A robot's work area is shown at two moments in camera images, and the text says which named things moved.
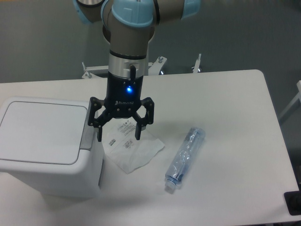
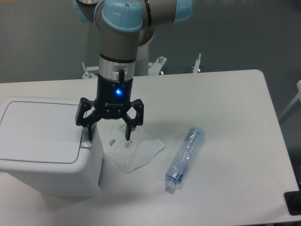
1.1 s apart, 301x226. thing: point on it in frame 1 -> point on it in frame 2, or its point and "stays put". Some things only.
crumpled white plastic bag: x=119 y=143 stays put
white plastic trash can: x=47 y=143 stays put
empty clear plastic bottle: x=183 y=159 stays put
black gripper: x=123 y=98 -> x=113 y=100
